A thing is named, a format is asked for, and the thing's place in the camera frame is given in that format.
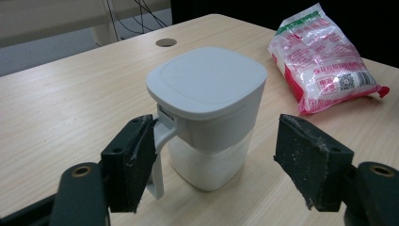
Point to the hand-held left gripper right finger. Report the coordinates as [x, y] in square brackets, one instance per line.
[310, 160]

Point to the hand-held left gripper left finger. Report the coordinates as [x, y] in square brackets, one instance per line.
[128, 166]

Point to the white pink plastic sugar bag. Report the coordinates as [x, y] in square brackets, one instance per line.
[323, 62]

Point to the black curtain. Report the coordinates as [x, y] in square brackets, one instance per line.
[360, 22]

